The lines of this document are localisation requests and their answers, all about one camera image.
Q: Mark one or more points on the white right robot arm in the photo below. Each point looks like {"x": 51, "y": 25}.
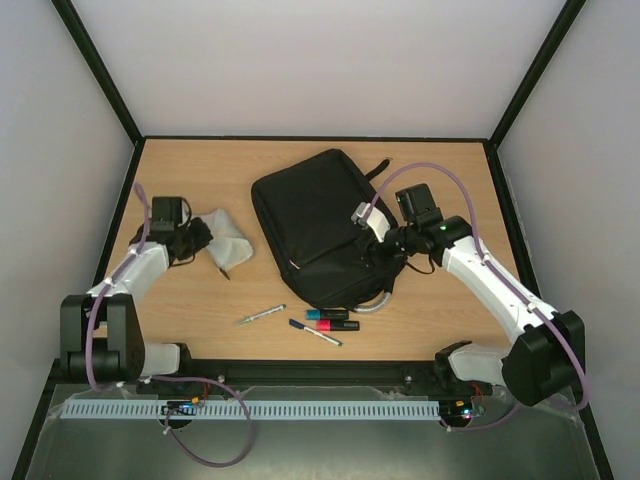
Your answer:
{"x": 547, "y": 347}

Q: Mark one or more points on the black cage frame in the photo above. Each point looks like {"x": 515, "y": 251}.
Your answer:
{"x": 515, "y": 232}

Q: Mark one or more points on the blue cap highlighter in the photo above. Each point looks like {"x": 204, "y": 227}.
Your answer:
{"x": 327, "y": 314}

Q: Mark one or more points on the blue cap whiteboard marker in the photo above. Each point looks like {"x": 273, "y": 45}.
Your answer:
{"x": 300, "y": 326}

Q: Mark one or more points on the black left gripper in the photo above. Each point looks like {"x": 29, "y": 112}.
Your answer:
{"x": 207, "y": 238}

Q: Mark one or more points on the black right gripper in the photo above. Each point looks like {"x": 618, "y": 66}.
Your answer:
{"x": 379, "y": 246}

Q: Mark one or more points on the silver green tip pen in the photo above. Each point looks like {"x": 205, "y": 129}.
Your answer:
{"x": 259, "y": 315}

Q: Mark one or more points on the black aluminium mounting rail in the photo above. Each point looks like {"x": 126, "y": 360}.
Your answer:
{"x": 414, "y": 378}

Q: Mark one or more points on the light blue slotted cable duct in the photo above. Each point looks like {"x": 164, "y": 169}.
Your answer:
{"x": 260, "y": 410}

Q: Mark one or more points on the pink cap highlighter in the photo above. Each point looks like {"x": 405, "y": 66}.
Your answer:
{"x": 327, "y": 325}

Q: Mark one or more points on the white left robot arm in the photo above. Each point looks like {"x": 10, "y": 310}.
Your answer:
{"x": 101, "y": 340}

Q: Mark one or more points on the black backpack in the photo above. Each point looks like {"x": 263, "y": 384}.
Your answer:
{"x": 324, "y": 257}

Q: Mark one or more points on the grey cloth pouch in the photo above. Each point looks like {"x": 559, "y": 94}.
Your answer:
{"x": 229, "y": 247}

